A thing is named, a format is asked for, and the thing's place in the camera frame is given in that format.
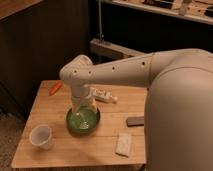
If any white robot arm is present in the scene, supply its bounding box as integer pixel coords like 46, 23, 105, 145
60, 49, 213, 171

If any wooden table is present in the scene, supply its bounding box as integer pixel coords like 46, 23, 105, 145
12, 80, 146, 168

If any orange carrot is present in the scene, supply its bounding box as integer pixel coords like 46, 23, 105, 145
49, 81, 62, 96

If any white ceramic cup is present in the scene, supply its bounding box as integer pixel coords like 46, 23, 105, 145
29, 124, 53, 150

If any vertical metal pole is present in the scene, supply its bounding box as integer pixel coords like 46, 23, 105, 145
97, 0, 104, 42

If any white sponge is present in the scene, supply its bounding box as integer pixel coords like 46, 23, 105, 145
115, 133, 132, 157

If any green ceramic bowl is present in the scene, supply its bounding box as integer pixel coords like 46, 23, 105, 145
66, 106, 100, 135

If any metal shelf rail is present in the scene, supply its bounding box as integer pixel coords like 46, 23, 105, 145
90, 38, 144, 60

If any white labelled bottle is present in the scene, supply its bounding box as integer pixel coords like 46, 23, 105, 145
92, 88, 118, 103

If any dark grey block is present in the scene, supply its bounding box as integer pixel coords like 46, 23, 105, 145
126, 116, 144, 127

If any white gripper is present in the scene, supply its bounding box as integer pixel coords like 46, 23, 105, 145
71, 85, 98, 124

